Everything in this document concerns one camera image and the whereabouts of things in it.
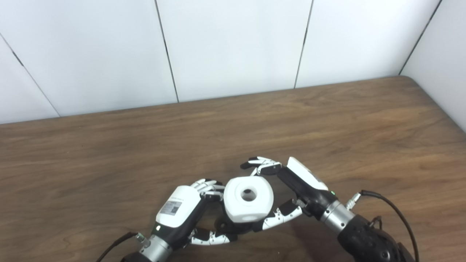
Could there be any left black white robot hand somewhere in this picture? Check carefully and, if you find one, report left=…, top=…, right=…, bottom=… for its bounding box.
left=151, top=179, right=237, bottom=251

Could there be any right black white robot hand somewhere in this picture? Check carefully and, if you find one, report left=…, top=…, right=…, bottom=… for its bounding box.
left=240, top=156, right=337, bottom=231

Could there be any round white plastic piece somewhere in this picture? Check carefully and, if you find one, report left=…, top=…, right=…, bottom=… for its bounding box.
left=223, top=176, right=274, bottom=223

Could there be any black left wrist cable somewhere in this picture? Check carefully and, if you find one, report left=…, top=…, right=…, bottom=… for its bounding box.
left=95, top=232, right=147, bottom=262

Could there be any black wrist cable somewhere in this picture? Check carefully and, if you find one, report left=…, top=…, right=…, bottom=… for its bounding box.
left=95, top=232, right=147, bottom=262
left=346, top=190, right=420, bottom=262

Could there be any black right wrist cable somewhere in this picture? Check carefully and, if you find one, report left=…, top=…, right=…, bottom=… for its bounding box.
left=346, top=190, right=420, bottom=262

